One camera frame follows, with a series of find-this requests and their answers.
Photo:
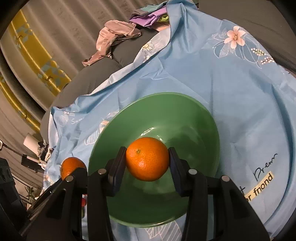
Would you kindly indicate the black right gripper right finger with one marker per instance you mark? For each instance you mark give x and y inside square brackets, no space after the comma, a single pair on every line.
[234,218]

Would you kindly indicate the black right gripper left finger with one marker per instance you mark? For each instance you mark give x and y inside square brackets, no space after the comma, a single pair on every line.
[57,216]

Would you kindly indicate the small orange mandarin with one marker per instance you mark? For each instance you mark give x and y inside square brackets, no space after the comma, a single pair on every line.
[69,165]

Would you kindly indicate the large orange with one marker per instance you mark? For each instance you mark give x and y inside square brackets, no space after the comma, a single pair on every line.
[147,159]

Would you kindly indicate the green plastic bowl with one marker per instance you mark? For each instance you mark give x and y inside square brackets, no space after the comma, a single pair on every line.
[178,121]

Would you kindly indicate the red tomato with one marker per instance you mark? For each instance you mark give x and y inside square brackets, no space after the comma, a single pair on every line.
[83,202]

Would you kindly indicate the black stand device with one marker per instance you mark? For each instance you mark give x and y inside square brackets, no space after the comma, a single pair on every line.
[31,163]

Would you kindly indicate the white lamp shade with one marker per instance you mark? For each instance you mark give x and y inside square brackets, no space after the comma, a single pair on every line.
[33,144]

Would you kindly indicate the light blue floral cloth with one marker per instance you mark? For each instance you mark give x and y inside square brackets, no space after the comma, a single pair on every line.
[220,64]

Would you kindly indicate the yellow patterned curtain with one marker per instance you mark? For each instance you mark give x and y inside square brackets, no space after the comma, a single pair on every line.
[36,56]

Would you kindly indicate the pink crumpled garment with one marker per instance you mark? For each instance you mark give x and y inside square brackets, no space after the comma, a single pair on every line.
[113,33]

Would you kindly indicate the grey sofa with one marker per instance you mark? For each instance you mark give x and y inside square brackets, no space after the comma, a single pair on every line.
[272,23]

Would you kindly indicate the purple crumpled garment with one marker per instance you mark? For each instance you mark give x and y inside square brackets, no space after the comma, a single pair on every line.
[147,19]

